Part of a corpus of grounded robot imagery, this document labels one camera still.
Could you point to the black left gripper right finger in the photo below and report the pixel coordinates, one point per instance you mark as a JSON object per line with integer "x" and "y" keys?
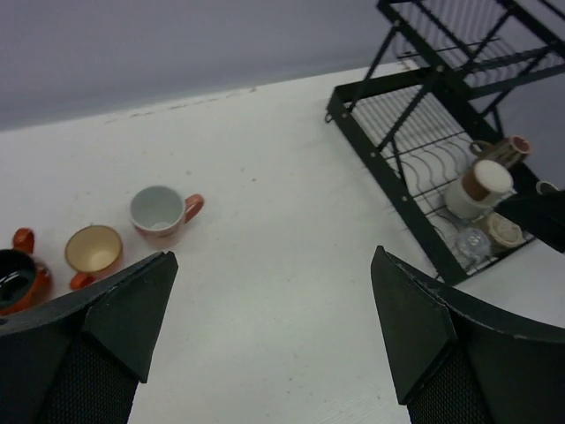
{"x": 457, "y": 359}

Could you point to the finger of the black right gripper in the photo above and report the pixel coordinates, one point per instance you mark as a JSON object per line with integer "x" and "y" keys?
{"x": 542, "y": 215}

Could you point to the brown striped mug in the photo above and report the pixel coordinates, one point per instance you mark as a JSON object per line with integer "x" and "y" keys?
{"x": 508, "y": 152}

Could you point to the clear glass cup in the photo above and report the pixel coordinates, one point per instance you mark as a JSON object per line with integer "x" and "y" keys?
{"x": 473, "y": 245}

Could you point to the speckled beige small cup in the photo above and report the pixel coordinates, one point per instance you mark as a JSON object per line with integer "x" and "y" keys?
{"x": 503, "y": 232}

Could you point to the dark red black mug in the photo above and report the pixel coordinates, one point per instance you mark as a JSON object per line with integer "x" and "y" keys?
{"x": 26, "y": 280}

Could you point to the peach floral mug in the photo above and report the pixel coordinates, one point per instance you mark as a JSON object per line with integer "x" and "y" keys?
{"x": 159, "y": 214}

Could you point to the brown white ceramic cup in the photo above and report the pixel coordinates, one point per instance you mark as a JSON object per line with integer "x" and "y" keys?
{"x": 478, "y": 190}

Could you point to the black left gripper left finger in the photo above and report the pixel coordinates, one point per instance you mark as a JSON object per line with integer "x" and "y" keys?
{"x": 79, "y": 358}

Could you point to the orange glazed mug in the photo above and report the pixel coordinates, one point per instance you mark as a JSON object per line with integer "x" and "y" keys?
{"x": 93, "y": 252}

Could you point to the black wire dish rack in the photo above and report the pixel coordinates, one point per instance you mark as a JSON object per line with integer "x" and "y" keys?
{"x": 448, "y": 76}

